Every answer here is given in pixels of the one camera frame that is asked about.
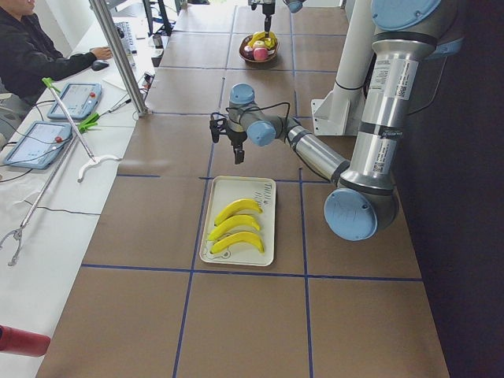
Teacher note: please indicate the upper teach pendant tablet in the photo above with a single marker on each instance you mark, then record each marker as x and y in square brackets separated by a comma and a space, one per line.
[80, 99]

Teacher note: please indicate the white bear-print tray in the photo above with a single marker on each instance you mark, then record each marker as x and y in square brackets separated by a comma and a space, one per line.
[227, 189]

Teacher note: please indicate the red apple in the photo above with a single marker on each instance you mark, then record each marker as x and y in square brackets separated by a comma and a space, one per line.
[261, 54]

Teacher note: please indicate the long reacher grabber tool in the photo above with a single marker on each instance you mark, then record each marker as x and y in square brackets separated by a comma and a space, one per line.
[75, 126]

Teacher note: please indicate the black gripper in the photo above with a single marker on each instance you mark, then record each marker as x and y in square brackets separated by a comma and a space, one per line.
[237, 138]
[268, 9]

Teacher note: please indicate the teach pendant tablet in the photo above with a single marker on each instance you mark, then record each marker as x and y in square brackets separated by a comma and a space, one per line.
[39, 145]
[80, 99]

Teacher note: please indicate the keyboard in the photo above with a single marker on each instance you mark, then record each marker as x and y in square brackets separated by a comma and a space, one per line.
[127, 38]

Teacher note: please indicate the aluminium frame post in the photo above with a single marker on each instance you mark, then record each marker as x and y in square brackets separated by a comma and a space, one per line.
[105, 20]

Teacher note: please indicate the black computer mouse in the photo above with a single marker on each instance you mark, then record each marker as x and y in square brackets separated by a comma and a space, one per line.
[99, 65]

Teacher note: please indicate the dark purple fruit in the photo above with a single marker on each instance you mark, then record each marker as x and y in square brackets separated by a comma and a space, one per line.
[248, 52]

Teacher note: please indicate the woven wicker basket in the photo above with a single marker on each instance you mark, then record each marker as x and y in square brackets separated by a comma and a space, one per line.
[272, 52]

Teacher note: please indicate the lower teach pendant tablet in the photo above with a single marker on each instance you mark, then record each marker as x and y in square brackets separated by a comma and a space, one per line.
[39, 145]

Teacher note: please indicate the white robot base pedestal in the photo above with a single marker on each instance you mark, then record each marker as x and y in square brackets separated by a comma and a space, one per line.
[339, 113]

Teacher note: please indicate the red cylinder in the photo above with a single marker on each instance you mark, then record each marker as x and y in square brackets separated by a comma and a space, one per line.
[21, 342]

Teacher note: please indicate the person in black jacket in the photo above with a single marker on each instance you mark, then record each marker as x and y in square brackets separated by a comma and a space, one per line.
[28, 54]

